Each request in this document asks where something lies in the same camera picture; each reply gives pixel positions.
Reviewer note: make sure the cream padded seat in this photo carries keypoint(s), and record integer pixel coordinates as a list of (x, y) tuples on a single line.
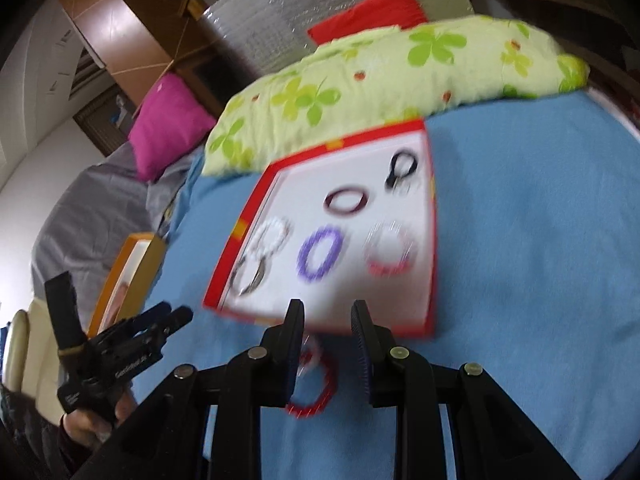
[(35, 355)]

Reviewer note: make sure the red pillow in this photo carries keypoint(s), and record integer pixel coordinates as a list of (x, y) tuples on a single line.
[(375, 15)]

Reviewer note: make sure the person's left forearm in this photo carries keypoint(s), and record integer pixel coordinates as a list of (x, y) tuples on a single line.
[(30, 435)]

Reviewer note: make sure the green leaf-print pillow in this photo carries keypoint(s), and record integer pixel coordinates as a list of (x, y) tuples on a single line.
[(375, 75)]

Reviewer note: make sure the red cardboard box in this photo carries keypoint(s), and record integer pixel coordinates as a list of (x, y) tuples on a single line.
[(350, 295)]

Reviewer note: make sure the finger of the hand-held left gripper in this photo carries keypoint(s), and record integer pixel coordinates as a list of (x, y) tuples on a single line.
[(62, 310), (150, 327)]

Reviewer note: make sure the blue blanket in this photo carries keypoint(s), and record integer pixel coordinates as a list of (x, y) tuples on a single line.
[(525, 260)]

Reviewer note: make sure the brown wooden cabinet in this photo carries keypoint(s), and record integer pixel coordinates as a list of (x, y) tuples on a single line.
[(125, 15)]

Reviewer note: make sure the grey sheet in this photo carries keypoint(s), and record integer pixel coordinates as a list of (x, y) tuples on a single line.
[(100, 210)]

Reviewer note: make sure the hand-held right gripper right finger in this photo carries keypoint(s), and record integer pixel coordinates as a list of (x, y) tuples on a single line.
[(364, 360)]

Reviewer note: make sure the wooden chair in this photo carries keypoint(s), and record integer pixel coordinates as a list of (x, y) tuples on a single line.
[(195, 5)]

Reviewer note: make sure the person's left hand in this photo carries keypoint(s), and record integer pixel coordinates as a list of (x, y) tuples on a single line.
[(87, 430)]

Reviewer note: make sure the magenta pillow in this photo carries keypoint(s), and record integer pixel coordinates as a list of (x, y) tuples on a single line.
[(165, 125)]

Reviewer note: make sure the silver bangle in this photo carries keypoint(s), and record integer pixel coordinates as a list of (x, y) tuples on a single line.
[(260, 280)]

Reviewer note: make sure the silver foil panel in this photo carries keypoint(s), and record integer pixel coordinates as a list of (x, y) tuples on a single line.
[(280, 15)]

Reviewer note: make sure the dark bangle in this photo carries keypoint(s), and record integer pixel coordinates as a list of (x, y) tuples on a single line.
[(391, 172)]

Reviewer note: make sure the orange cardboard box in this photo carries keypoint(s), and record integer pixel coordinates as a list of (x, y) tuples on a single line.
[(150, 260)]

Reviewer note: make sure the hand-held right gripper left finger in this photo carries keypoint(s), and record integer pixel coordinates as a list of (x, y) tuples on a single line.
[(296, 360)]

